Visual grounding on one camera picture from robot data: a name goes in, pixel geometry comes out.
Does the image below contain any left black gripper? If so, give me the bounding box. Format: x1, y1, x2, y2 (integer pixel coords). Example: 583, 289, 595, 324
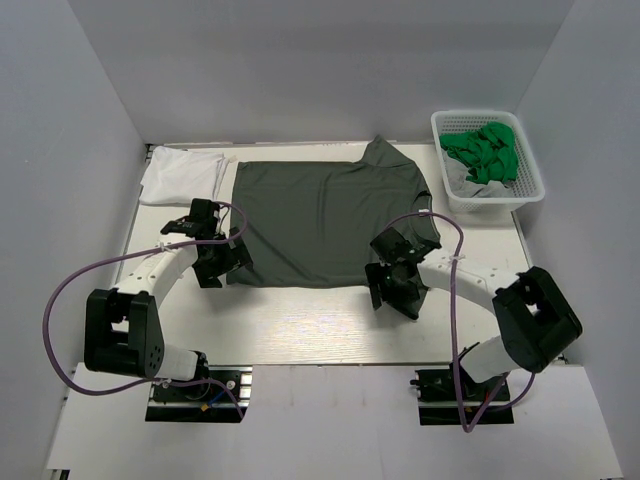
193, 227, 253, 288

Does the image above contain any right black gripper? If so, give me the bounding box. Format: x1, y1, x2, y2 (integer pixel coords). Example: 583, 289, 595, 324
366, 262, 422, 310

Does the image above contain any dark grey t-shirt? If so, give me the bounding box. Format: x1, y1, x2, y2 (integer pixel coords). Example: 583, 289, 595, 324
226, 137, 440, 288

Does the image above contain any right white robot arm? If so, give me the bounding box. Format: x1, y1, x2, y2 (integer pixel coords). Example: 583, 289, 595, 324
365, 227, 583, 399

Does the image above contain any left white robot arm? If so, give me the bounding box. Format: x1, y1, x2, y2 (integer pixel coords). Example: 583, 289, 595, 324
84, 199, 252, 399

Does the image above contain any white folded t-shirt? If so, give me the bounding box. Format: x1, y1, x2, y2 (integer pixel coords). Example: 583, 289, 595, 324
139, 146, 236, 206

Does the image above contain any grey t-shirt in basket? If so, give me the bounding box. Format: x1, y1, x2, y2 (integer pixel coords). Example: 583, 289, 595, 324
445, 158, 513, 198

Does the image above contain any white plastic basket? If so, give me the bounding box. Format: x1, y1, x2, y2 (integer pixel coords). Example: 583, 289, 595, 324
431, 110, 545, 213

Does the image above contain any green t-shirt in basket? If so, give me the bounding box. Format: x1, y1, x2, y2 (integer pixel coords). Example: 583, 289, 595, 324
439, 122, 519, 185

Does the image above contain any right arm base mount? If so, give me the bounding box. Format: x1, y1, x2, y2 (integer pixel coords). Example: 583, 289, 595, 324
409, 367, 514, 426

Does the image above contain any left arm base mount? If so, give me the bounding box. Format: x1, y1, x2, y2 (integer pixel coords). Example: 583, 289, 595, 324
145, 366, 253, 424

